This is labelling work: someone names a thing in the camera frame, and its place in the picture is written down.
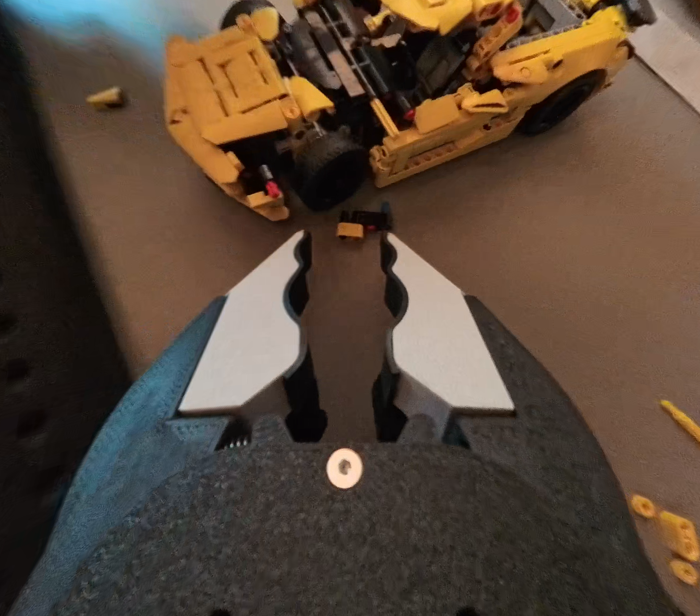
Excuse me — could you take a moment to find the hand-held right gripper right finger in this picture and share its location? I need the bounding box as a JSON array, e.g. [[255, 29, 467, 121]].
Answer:
[[373, 232, 516, 443]]

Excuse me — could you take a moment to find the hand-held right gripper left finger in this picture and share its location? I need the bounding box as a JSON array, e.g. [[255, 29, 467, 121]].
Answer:
[[178, 230, 328, 443]]

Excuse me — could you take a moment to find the small yellow black pin assembly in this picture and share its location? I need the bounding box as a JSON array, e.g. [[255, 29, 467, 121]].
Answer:
[[335, 200, 394, 242]]

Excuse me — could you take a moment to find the yellow toy brick car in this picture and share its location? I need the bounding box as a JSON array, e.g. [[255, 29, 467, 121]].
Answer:
[[163, 0, 658, 223]]

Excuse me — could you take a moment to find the thin yellow stick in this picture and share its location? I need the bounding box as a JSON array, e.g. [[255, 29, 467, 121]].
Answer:
[[659, 399, 700, 443]]

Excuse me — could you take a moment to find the yellow holed plate piece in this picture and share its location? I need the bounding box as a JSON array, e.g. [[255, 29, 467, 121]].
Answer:
[[658, 510, 700, 563]]

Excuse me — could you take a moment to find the small yellow cone piece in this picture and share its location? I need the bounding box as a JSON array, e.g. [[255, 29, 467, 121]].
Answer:
[[86, 86, 126, 110]]

